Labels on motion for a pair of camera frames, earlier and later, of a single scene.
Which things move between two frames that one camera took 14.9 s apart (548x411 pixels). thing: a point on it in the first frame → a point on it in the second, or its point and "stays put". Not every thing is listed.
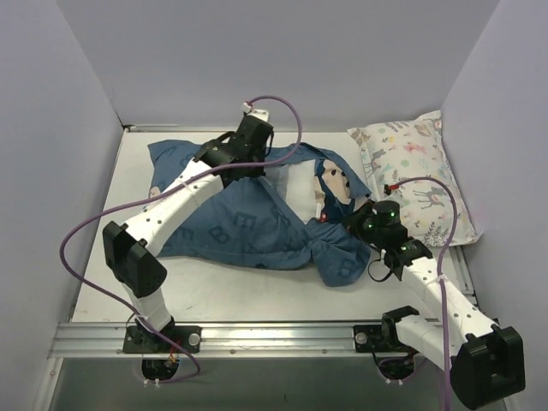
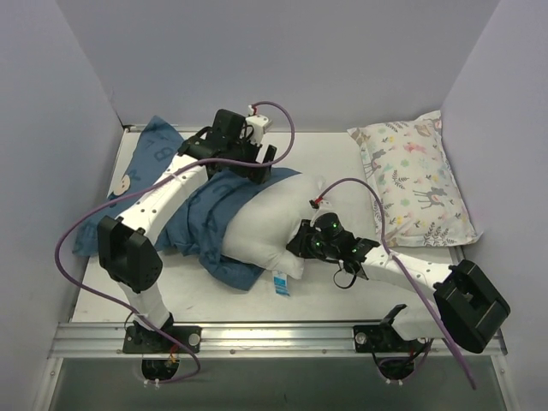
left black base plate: x=139 y=341 stays put
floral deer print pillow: x=393 y=152 stays put
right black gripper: x=357 y=218 → x=300 y=241
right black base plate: x=373 y=338 stays put
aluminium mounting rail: x=218 y=340 stays put
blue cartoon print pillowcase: x=241 y=229 → x=198 y=228
